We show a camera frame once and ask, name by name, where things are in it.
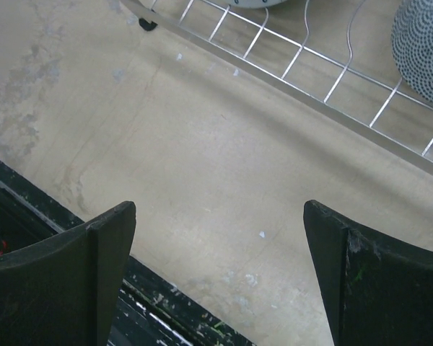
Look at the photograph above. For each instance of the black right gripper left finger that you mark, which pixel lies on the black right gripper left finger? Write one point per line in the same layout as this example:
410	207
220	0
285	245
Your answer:
63	290

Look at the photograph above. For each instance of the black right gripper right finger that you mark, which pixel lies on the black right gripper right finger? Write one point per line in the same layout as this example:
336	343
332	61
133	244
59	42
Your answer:
376	289

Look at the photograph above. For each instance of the white red rimmed bowl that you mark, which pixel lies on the white red rimmed bowl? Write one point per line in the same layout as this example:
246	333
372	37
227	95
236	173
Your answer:
412	45

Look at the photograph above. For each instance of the blue patterned bowl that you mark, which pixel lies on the blue patterned bowl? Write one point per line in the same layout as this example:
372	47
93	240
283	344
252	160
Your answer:
253	4

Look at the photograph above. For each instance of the stainless steel dish rack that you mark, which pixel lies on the stainless steel dish rack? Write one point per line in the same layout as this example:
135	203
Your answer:
333	56

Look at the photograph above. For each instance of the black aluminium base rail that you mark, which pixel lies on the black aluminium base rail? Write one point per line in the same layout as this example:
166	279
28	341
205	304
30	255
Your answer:
149	310

